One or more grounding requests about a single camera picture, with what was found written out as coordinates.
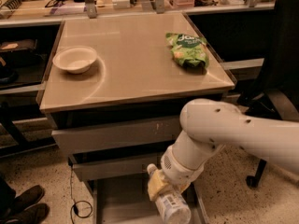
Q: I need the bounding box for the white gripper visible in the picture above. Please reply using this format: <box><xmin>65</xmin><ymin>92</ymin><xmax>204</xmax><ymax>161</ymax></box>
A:
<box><xmin>148</xmin><ymin>146</ymin><xmax>205</xmax><ymax>202</ymax></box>

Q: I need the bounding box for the clear plastic water bottle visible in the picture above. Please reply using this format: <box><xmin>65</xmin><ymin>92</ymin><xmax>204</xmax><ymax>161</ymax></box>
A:
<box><xmin>147</xmin><ymin>163</ymin><xmax>192</xmax><ymax>224</ymax></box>

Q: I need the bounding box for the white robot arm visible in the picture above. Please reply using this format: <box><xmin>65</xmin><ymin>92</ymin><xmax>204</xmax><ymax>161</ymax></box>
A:
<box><xmin>148</xmin><ymin>99</ymin><xmax>299</xmax><ymax>201</ymax></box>

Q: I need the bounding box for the open bottom drawer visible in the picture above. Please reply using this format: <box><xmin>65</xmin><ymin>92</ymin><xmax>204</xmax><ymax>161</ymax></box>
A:
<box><xmin>92</xmin><ymin>166</ymin><xmax>209</xmax><ymax>224</ymax></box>

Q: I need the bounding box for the middle grey drawer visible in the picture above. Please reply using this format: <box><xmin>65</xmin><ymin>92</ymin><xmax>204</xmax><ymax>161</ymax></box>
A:
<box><xmin>68</xmin><ymin>151</ymin><xmax>163</xmax><ymax>181</ymax></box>

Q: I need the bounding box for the grey drawer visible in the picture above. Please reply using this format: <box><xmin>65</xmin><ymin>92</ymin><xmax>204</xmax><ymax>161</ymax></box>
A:
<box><xmin>52</xmin><ymin>116</ymin><xmax>181</xmax><ymax>156</ymax></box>
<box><xmin>68</xmin><ymin>151</ymin><xmax>163</xmax><ymax>181</ymax></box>

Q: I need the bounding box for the grey drawer cabinet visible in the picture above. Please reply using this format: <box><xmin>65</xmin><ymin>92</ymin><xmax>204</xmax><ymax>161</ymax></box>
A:
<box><xmin>36</xmin><ymin>12</ymin><xmax>237</xmax><ymax>224</ymax></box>

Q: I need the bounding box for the top grey drawer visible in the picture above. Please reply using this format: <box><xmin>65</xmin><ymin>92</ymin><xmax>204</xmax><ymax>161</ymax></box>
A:
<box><xmin>52</xmin><ymin>116</ymin><xmax>181</xmax><ymax>156</ymax></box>

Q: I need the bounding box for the upper brown shoe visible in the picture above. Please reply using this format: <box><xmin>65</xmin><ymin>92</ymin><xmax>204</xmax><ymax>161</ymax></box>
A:
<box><xmin>10</xmin><ymin>185</ymin><xmax>45</xmax><ymax>212</ymax></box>

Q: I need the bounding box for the brown shoe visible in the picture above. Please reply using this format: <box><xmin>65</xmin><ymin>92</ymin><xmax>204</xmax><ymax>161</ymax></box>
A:
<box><xmin>4</xmin><ymin>203</ymin><xmax>50</xmax><ymax>224</ymax></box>
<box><xmin>10</xmin><ymin>185</ymin><xmax>45</xmax><ymax>212</ymax></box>

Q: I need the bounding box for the lower brown shoe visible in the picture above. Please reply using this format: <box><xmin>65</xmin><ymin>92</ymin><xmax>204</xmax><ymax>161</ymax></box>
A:
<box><xmin>4</xmin><ymin>203</ymin><xmax>50</xmax><ymax>224</ymax></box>

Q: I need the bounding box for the green snack bag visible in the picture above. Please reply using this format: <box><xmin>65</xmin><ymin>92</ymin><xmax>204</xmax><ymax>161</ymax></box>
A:
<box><xmin>165</xmin><ymin>33</ymin><xmax>209</xmax><ymax>68</ymax></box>

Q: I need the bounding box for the black office chair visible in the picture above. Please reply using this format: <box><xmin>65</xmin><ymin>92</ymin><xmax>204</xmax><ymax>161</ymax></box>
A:
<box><xmin>237</xmin><ymin>0</ymin><xmax>299</xmax><ymax>188</ymax></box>

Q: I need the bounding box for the white paper bowl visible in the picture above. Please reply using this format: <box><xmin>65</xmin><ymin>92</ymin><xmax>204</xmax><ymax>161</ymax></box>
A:
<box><xmin>52</xmin><ymin>46</ymin><xmax>97</xmax><ymax>74</ymax></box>

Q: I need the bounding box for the black coiled spring tool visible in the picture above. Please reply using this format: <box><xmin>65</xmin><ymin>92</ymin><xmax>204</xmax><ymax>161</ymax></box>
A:
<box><xmin>0</xmin><ymin>0</ymin><xmax>21</xmax><ymax>19</ymax></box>

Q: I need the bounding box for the black floor cable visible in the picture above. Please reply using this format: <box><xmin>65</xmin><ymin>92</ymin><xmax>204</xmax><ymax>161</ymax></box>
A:
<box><xmin>68</xmin><ymin>165</ymin><xmax>94</xmax><ymax>224</ymax></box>

